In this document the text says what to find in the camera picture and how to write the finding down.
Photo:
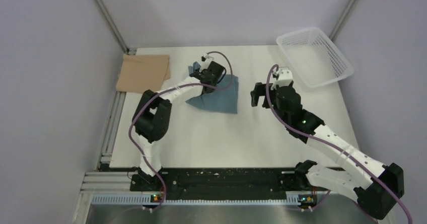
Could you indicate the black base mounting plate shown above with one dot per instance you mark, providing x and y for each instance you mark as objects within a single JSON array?
[{"x": 220, "y": 184}]

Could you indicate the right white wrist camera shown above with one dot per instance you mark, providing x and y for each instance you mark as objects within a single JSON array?
[{"x": 283, "y": 78}]

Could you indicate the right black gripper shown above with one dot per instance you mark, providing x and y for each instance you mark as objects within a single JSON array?
[{"x": 260, "y": 90}]

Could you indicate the right rear aluminium post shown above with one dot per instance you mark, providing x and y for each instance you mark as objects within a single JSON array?
[{"x": 343, "y": 18}]

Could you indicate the folded tan t-shirt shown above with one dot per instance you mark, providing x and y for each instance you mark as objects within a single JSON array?
[{"x": 139, "y": 73}]

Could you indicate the left rear aluminium post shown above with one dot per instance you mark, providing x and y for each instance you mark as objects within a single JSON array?
[{"x": 105, "y": 14}]

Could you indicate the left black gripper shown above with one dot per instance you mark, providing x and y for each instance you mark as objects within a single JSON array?
[{"x": 201, "y": 71}]

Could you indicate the left side aluminium rail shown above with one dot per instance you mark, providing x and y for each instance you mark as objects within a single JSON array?
[{"x": 111, "y": 128}]

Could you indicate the aluminium post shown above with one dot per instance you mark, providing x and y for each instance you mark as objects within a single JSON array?
[
  {"x": 343, "y": 18},
  {"x": 105, "y": 14}
]

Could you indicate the blue-grey t-shirt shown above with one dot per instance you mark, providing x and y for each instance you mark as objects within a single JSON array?
[{"x": 223, "y": 99}]

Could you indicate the white cable duct strip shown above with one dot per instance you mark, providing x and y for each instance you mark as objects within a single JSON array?
[{"x": 147, "y": 199}]

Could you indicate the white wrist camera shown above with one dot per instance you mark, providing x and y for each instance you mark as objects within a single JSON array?
[
  {"x": 283, "y": 78},
  {"x": 207, "y": 58}
]

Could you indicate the white plastic mesh basket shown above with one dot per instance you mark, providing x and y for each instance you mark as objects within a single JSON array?
[{"x": 314, "y": 57}]

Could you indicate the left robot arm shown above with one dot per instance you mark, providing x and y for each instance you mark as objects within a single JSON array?
[{"x": 151, "y": 119}]

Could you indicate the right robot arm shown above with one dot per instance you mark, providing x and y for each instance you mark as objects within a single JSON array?
[{"x": 373, "y": 185}]

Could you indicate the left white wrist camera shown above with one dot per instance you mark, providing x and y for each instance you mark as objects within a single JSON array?
[{"x": 207, "y": 58}]

